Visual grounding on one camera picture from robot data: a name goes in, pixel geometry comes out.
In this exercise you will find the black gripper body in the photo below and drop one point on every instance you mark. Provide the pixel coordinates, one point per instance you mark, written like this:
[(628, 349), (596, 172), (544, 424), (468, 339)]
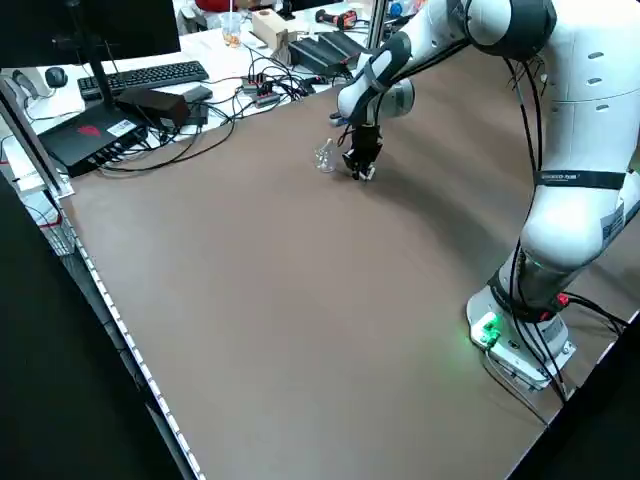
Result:
[(367, 142)]

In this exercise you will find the white clay triangle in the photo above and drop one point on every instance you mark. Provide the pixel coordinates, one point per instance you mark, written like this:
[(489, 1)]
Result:
[(369, 174)]

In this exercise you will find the clear glass alcohol lamp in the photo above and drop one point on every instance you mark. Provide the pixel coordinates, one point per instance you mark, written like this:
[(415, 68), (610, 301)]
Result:
[(325, 161)]

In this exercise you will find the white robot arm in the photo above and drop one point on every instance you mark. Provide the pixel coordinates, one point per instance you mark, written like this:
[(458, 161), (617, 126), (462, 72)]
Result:
[(575, 150)]

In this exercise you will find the black ribbed power supply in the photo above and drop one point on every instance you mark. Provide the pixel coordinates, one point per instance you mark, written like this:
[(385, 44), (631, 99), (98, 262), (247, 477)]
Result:
[(320, 52)]

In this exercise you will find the grey usb hub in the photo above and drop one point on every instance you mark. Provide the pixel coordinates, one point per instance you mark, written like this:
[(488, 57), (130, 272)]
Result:
[(262, 92)]

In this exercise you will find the orange black hand tool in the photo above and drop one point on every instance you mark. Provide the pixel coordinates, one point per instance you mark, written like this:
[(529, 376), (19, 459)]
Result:
[(340, 19)]

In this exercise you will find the clear plastic cup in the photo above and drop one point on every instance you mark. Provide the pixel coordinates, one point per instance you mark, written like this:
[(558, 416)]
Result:
[(231, 30)]

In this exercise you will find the black power brick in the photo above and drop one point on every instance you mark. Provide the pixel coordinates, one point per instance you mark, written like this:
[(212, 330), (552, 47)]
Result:
[(155, 102)]

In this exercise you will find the black keyboard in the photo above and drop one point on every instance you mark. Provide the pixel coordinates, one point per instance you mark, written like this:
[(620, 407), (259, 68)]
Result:
[(150, 75)]

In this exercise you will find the black monitor with stand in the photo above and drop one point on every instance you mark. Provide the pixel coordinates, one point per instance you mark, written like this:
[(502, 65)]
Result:
[(125, 25)]

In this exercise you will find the black box with red logo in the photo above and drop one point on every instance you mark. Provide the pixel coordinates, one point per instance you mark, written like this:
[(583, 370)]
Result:
[(85, 135)]

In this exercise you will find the white table edge strip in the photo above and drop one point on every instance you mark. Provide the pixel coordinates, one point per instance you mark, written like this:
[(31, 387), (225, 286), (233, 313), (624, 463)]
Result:
[(126, 332)]

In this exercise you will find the black computer mouse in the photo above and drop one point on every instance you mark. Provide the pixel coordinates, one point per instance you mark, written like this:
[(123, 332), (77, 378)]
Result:
[(56, 76)]

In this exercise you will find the aluminium frame post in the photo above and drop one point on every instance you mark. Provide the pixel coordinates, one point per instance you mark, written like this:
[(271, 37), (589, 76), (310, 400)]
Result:
[(377, 25)]

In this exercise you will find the aluminium frame rail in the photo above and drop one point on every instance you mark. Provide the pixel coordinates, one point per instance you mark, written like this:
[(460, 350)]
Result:
[(35, 145)]

